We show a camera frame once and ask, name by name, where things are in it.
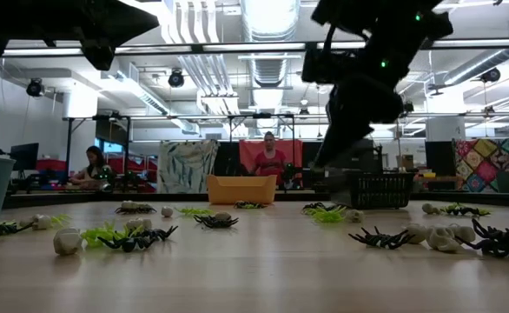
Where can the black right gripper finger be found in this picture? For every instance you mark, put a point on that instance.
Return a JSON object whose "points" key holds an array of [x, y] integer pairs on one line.
{"points": [[351, 141], [332, 145]]}

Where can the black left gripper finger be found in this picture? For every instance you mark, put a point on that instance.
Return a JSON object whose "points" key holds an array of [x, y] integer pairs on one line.
{"points": [[128, 31], [128, 15]]}

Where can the cream plastic skull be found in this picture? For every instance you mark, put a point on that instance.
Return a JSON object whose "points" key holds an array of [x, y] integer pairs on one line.
{"points": [[354, 216], [222, 216], [464, 232], [167, 211], [139, 224], [442, 239], [41, 222], [430, 208], [128, 204], [417, 233], [68, 241]]}

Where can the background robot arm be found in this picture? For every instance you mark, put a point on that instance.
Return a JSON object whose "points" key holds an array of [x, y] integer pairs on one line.
{"points": [[289, 173], [104, 177]]}

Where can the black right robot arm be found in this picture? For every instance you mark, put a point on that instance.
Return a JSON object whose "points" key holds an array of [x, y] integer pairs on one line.
{"points": [[393, 26]]}

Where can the black computer monitor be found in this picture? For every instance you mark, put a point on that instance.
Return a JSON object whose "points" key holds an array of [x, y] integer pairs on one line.
{"points": [[439, 157], [24, 155], [369, 154]]}

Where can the black ceiling spotlight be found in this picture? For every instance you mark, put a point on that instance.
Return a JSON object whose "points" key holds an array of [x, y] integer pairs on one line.
{"points": [[408, 106], [35, 87], [491, 75], [176, 79]]}

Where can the black mesh basket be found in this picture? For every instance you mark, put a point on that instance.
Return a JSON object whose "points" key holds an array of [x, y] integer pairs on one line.
{"points": [[376, 191]]}

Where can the brown cardboard box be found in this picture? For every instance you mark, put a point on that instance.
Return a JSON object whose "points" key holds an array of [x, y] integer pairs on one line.
{"points": [[406, 161]]}

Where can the person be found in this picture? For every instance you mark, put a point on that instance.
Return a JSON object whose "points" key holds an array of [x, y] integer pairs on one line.
{"points": [[269, 161], [94, 167]]}

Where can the black overhead crossbar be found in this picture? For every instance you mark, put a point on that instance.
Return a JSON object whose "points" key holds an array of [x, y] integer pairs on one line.
{"points": [[197, 48]]}

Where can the red hanging cloth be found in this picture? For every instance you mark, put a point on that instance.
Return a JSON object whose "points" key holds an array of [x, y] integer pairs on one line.
{"points": [[246, 150]]}

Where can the yellow plastic bin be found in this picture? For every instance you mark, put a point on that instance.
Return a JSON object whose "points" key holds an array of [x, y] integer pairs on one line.
{"points": [[241, 189]]}

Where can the black spider pile centre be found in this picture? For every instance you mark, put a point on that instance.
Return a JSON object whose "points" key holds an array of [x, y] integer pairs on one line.
{"points": [[242, 204]]}

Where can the colourful patchwork quilt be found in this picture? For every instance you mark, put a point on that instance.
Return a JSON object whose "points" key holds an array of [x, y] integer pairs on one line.
{"points": [[493, 165]]}

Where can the red low partition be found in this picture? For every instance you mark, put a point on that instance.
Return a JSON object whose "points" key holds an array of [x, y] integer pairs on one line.
{"points": [[52, 165]]}

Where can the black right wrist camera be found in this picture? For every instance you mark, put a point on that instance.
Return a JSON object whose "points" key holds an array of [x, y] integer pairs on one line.
{"points": [[319, 65]]}

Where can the silver ventilation duct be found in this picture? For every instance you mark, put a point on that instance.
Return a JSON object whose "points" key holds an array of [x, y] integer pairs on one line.
{"points": [[269, 43]]}

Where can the black background rig frame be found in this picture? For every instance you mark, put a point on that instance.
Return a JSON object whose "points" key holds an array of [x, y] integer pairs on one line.
{"points": [[69, 148]]}

